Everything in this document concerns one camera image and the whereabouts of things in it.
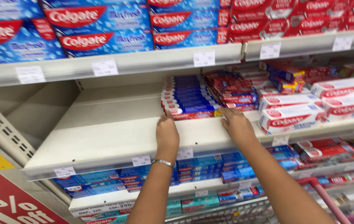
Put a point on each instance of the stack of teal toothpaste boxes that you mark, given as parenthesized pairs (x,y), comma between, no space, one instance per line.
(195,203)

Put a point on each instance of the red promotional sign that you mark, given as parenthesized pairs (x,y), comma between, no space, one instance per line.
(5,199)

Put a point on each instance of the stack of light blue toothpaste boxes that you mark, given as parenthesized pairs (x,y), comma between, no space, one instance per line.
(195,169)

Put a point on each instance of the person's left fingers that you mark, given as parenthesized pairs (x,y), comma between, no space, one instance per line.
(168,115)

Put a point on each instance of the stack of large red toothpaste boxes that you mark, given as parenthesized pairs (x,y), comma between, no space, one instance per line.
(295,18)

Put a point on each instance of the long white shelf label strip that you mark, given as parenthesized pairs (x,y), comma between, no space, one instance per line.
(102,209)

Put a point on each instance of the red and blue toothpaste carton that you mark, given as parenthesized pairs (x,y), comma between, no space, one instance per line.
(195,114)

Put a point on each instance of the white metal shelf board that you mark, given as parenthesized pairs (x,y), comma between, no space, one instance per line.
(108,137)
(152,62)
(170,194)

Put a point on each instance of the row of small blue toothpaste boxes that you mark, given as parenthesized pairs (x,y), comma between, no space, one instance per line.
(185,93)

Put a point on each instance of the person's right hand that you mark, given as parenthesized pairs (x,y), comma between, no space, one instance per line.
(239,129)

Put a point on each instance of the stack of red grey toothpaste boxes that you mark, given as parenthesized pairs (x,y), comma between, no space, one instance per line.
(329,152)

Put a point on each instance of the pile of small red toothpaste boxes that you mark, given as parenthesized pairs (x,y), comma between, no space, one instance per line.
(242,87)

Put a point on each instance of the stack of large blue toothpaste boxes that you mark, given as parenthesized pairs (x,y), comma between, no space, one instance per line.
(102,28)

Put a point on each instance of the silver bangle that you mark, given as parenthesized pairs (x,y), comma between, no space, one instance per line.
(163,162)

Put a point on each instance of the white toothpaste box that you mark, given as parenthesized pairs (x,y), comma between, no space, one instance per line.
(349,107)
(289,119)
(340,87)
(289,100)

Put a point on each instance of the person's left hand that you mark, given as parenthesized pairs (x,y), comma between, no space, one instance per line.
(167,135)

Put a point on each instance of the perforated shelf upright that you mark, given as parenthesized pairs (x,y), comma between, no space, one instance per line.
(2,127)

